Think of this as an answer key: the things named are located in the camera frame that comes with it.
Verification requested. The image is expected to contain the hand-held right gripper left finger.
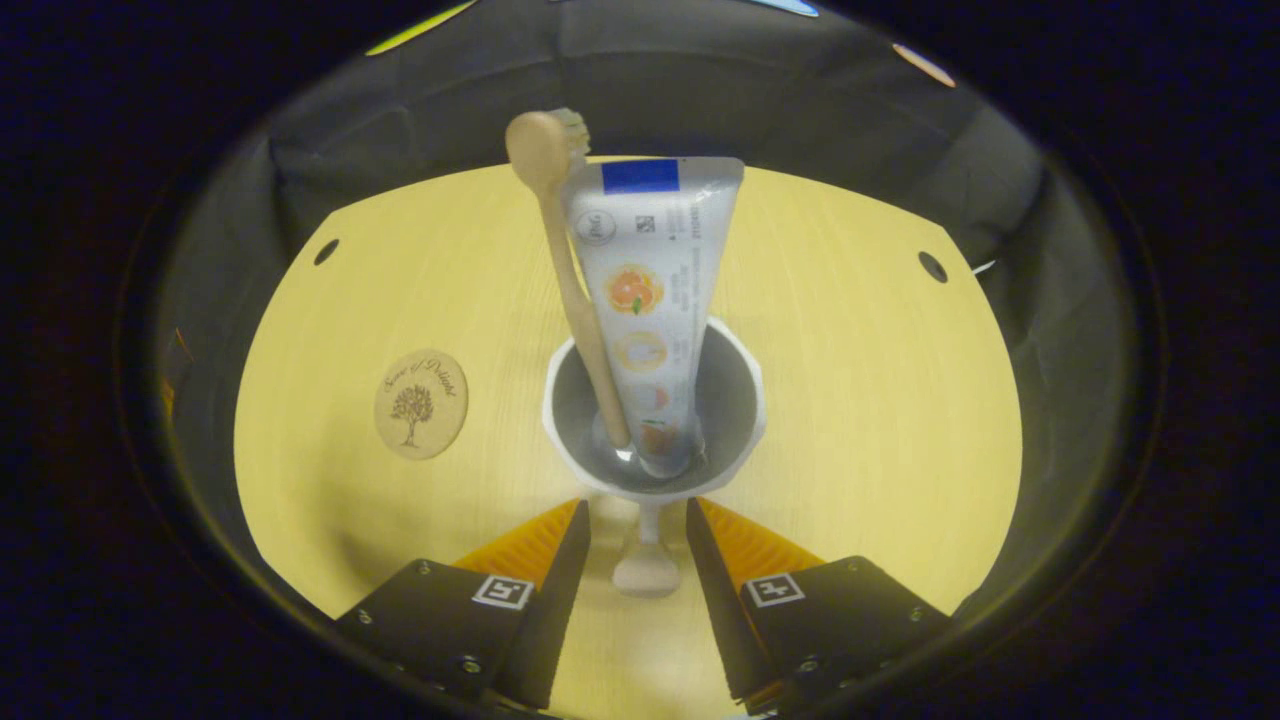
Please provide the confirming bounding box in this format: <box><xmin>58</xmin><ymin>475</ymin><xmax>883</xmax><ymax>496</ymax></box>
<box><xmin>335</xmin><ymin>497</ymin><xmax>593</xmax><ymax>711</ymax></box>

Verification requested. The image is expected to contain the wooden toothbrush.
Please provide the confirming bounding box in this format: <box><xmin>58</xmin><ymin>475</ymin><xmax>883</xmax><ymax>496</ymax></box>
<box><xmin>505</xmin><ymin>108</ymin><xmax>633</xmax><ymax>449</ymax></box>

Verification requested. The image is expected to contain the light wooden desktop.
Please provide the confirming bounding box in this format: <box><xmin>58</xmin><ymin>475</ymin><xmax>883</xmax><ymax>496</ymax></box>
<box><xmin>233</xmin><ymin>155</ymin><xmax>1023</xmax><ymax>720</ymax></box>

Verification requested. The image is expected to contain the white cup with wooden handle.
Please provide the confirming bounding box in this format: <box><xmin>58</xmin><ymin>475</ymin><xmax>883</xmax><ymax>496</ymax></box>
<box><xmin>541</xmin><ymin>318</ymin><xmax>767</xmax><ymax>599</ymax></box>

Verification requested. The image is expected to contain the round wooden coaster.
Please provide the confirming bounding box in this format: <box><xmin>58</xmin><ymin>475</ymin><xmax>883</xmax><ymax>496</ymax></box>
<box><xmin>374</xmin><ymin>348</ymin><xmax>469</xmax><ymax>461</ymax></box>

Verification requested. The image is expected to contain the white toothpaste tube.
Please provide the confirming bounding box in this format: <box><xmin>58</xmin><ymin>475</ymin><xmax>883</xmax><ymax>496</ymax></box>
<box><xmin>562</xmin><ymin>157</ymin><xmax>746</xmax><ymax>479</ymax></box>

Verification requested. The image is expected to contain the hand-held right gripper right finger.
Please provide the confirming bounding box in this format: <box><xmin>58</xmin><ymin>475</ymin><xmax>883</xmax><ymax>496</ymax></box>
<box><xmin>685</xmin><ymin>497</ymin><xmax>951</xmax><ymax>713</ymax></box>

